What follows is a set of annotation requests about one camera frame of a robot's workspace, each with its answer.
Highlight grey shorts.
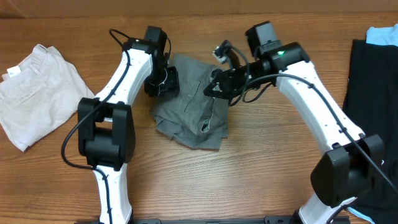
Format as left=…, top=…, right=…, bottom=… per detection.
left=151, top=54, right=229, bottom=150

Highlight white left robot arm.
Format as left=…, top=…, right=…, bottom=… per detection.
left=74, top=38, right=178, bottom=223

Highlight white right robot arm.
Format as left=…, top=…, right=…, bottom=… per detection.
left=204, top=41, right=384, bottom=223

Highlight folded beige shorts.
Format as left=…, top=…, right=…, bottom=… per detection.
left=1, top=44, right=94, bottom=151

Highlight black garment with logo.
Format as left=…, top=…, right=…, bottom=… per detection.
left=343, top=40, right=397, bottom=223

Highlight light blue garment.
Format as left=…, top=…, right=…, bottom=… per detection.
left=366, top=24, right=398, bottom=46

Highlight brown cardboard backdrop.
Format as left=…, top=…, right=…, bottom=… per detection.
left=1, top=0, right=397, bottom=19

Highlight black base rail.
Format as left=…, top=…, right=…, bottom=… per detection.
left=130, top=215, right=302, bottom=224

